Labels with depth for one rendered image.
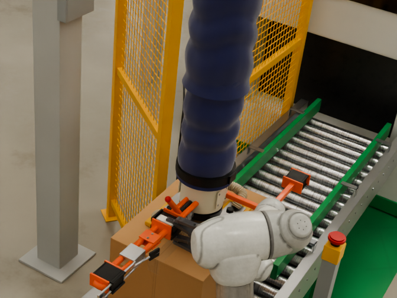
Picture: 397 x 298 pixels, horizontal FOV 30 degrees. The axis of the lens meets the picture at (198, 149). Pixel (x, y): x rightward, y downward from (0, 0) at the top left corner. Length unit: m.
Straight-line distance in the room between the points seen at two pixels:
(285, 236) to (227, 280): 0.19
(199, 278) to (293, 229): 0.80
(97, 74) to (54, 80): 2.60
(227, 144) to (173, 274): 0.51
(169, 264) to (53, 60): 1.21
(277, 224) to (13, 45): 4.84
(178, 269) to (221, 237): 0.80
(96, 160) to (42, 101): 1.47
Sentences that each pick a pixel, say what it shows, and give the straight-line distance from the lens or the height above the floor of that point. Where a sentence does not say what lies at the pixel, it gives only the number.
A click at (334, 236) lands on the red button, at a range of 2.91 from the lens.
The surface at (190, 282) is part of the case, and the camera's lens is 2.68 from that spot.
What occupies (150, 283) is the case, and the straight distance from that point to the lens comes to 2.80.
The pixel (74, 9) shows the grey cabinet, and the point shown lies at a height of 1.52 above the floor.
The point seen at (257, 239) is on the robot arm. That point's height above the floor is 1.59.
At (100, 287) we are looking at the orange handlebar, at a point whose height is 1.14.
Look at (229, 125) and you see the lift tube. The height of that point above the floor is 1.49.
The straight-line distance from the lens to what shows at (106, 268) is 2.44.
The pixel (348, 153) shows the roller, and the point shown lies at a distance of 4.43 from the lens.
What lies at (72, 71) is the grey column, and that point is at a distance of 3.53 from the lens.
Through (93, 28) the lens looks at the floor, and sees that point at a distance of 6.90.
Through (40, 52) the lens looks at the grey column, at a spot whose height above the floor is 1.27.
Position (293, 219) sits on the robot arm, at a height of 1.64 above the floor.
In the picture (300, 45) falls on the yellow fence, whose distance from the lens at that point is 4.60.
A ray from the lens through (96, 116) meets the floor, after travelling 5.50.
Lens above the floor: 2.79
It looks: 32 degrees down
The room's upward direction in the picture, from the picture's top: 7 degrees clockwise
